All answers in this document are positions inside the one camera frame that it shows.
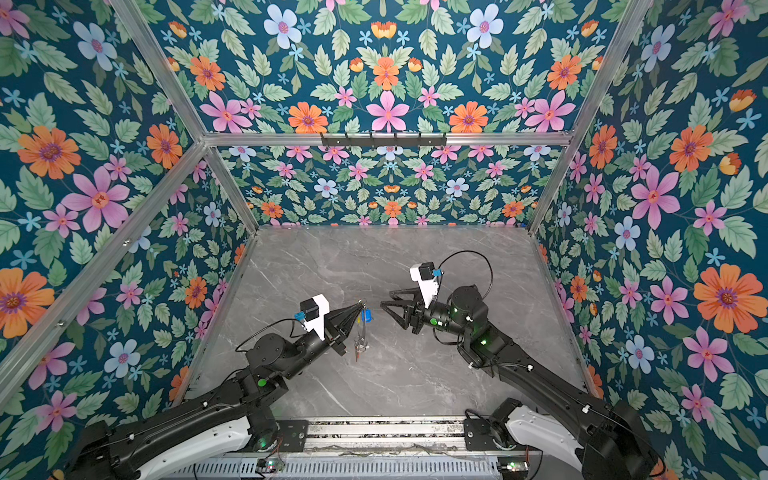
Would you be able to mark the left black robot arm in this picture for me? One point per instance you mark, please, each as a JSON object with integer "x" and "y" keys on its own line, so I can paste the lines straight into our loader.
{"x": 233, "y": 415}

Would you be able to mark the left small circuit board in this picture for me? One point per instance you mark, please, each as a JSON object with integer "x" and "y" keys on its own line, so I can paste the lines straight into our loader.
{"x": 269, "y": 466}

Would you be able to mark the right small circuit board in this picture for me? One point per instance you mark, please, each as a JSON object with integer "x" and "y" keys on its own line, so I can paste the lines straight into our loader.
{"x": 513, "y": 469}

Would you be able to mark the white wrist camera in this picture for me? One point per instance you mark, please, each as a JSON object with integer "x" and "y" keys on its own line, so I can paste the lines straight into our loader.
{"x": 428, "y": 278}
{"x": 311, "y": 315}

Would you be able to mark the aluminium front rail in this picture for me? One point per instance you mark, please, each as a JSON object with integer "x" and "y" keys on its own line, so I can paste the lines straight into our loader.
{"x": 384, "y": 441}

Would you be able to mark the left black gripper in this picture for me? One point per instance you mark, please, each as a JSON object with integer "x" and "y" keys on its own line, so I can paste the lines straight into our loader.
{"x": 335, "y": 328}

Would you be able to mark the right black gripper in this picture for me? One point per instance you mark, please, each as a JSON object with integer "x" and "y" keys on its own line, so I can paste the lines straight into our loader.
{"x": 416, "y": 312}

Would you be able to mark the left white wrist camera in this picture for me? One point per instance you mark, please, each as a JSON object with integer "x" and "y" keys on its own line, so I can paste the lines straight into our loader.
{"x": 311, "y": 315}

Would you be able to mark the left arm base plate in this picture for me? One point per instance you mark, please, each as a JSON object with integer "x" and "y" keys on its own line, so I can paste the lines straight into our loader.
{"x": 283, "y": 435}

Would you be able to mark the black hook rail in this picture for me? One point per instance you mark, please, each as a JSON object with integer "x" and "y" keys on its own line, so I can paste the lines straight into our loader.
{"x": 371, "y": 140}

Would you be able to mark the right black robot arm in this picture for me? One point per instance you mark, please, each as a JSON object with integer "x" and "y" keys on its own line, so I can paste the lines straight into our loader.
{"x": 601, "y": 440}

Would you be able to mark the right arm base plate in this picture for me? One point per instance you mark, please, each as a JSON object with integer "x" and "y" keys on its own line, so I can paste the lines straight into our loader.
{"x": 478, "y": 436}

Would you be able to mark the silver keyring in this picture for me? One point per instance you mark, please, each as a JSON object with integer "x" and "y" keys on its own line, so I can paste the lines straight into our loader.
{"x": 361, "y": 343}

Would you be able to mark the small circuit board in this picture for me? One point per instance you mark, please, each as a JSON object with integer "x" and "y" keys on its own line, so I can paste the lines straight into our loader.
{"x": 513, "y": 469}
{"x": 269, "y": 466}

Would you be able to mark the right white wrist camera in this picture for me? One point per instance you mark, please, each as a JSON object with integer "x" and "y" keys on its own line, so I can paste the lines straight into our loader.
{"x": 428, "y": 278}

